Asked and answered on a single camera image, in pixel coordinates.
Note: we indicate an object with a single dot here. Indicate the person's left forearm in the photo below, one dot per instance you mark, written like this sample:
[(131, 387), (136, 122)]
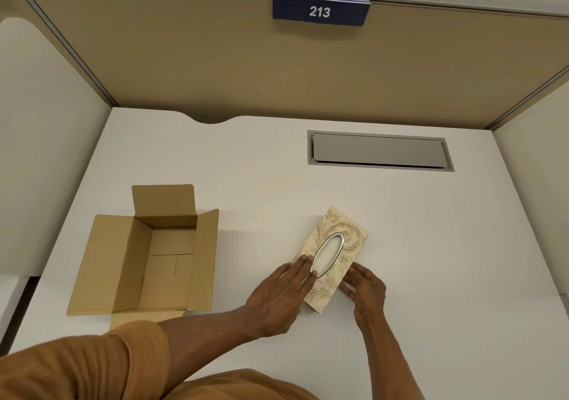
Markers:
[(209, 346)]

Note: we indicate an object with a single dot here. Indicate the cream rounded desk divider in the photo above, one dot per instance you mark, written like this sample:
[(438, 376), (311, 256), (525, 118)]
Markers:
[(44, 146)]

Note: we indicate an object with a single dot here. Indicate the grey metal partition post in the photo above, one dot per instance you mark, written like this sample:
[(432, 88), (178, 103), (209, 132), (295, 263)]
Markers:
[(66, 53), (529, 97)]

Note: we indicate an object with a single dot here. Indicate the person's right hand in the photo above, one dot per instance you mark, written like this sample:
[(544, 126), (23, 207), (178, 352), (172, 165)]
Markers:
[(369, 297)]

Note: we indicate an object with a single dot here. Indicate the cream floral tissue box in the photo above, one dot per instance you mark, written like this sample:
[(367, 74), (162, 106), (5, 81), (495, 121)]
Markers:
[(351, 235)]

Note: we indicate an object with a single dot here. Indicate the cream straight desk divider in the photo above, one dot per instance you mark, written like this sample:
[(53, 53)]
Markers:
[(538, 191)]

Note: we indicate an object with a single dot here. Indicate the white table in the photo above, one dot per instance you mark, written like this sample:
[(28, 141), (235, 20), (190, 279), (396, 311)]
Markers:
[(444, 257)]

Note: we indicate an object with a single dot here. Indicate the person's right forearm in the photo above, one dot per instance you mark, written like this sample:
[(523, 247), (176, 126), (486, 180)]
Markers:
[(391, 364)]

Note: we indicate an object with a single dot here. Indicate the blue number sign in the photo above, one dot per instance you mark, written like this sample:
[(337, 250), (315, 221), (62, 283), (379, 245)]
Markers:
[(320, 11)]

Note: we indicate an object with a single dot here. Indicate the tan partition panel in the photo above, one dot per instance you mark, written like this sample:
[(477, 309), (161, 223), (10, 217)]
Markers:
[(222, 66)]

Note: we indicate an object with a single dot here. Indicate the neighbouring white desk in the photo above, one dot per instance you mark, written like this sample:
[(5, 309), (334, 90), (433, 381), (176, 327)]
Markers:
[(9, 306)]

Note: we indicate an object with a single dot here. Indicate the orange shirt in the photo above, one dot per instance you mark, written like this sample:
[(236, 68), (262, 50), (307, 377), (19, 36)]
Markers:
[(89, 368)]

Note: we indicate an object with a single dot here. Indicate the brown cardboard box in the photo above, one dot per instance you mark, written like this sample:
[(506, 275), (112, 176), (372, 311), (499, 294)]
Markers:
[(133, 271)]

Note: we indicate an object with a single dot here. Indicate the person's left hand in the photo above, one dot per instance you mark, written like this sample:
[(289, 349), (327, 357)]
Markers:
[(275, 302)]

